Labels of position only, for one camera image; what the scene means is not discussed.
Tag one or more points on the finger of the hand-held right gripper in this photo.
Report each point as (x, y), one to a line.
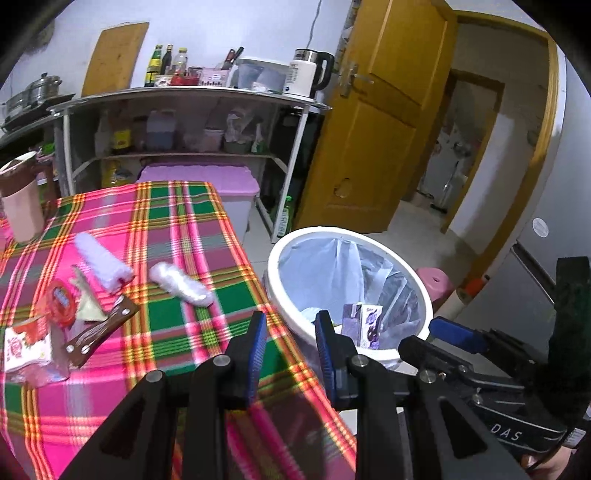
(425, 353)
(457, 333)

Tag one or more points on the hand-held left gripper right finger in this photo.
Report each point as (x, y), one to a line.
(325, 357)

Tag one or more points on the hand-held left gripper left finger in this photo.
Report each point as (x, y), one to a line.
(256, 357)

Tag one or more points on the purple drink carton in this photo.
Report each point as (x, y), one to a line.
(367, 325)

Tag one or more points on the white round trash bin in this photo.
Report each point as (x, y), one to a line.
(275, 277)

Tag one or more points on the translucent bin liner bag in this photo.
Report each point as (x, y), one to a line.
(314, 267)

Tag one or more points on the clear plastic wrap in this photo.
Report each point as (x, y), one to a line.
(180, 284)

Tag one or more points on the brown snack wrapper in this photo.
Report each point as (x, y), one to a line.
(99, 334)

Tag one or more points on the white green snack bag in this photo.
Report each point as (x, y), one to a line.
(90, 308)

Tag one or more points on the lavender bubble wrap roll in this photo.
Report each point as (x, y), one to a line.
(101, 261)

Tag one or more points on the red round lid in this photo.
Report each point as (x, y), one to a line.
(60, 300)

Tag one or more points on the red white small carton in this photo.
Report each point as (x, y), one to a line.
(23, 346)

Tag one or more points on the white tube orange cap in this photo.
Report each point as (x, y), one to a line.
(461, 300)

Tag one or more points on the pink plastic stool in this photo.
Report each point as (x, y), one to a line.
(436, 281)

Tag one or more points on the pink green plaid tablecloth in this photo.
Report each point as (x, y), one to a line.
(194, 332)

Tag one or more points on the grey refrigerator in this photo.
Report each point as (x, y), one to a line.
(545, 267)

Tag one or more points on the green plastic bottle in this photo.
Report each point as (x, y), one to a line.
(285, 217)

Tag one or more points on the pink lidded storage box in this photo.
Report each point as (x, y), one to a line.
(198, 182)

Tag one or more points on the yellow wooden door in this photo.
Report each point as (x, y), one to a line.
(383, 138)

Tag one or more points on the crumpled plastic bags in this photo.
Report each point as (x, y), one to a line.
(240, 127)

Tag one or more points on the purple plastic jerrycan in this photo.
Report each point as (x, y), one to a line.
(161, 131)

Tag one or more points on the yellow label bottle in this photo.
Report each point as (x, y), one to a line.
(121, 141)

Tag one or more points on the metal shelf unit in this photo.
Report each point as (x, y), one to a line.
(184, 92)

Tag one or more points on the clear plastic storage container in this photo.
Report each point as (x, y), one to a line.
(261, 76)

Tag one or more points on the white black electric kettle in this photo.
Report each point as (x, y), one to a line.
(302, 76)

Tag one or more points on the pink utensil holder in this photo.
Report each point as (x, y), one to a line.
(214, 77)

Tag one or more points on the clear bottle yellow cap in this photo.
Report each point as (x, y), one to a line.
(181, 62)

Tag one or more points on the green glass bottle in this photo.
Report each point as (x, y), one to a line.
(152, 69)

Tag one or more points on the dark sauce bottle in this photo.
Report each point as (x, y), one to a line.
(167, 60)

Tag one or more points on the wooden cutting board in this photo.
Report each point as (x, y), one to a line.
(115, 60)

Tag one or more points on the black induction cooker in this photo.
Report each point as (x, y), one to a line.
(32, 108)

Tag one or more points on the steel steamer pot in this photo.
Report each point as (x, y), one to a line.
(41, 87)

